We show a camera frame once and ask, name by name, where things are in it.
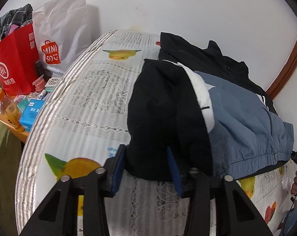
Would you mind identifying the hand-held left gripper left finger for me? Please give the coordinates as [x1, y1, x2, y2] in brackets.
[19, 144, 127, 236]

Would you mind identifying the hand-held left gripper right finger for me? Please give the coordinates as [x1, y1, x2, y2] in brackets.
[166, 146, 273, 236]

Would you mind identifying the black white blue jacket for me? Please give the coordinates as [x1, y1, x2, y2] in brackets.
[126, 31, 294, 182]

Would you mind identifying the fruit print lace tablecloth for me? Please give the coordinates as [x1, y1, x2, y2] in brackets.
[14, 29, 297, 236]

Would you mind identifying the blue tissue pack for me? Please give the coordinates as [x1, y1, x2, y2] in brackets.
[19, 100, 44, 132]

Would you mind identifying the white gridded box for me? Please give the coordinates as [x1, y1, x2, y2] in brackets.
[45, 77, 61, 92]

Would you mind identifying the wooden nightstand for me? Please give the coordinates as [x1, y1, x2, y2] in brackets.
[0, 118, 29, 143]

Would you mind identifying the green blanket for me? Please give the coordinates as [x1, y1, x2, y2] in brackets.
[0, 120, 24, 217]

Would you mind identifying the pink plastic cup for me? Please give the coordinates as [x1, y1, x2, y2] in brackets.
[33, 75, 45, 92]

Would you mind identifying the orange drink bottle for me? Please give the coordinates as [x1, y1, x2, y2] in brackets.
[0, 88, 26, 132]

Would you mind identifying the red paper bag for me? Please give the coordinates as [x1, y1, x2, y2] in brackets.
[0, 23, 39, 96]

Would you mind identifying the white plastic shopping bag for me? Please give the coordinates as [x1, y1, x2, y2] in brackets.
[32, 0, 92, 75]

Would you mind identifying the grey plaid cloth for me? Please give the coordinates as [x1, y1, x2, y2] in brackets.
[0, 4, 33, 43]

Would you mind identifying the brown wooden door frame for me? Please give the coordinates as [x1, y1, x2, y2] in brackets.
[265, 27, 297, 101]

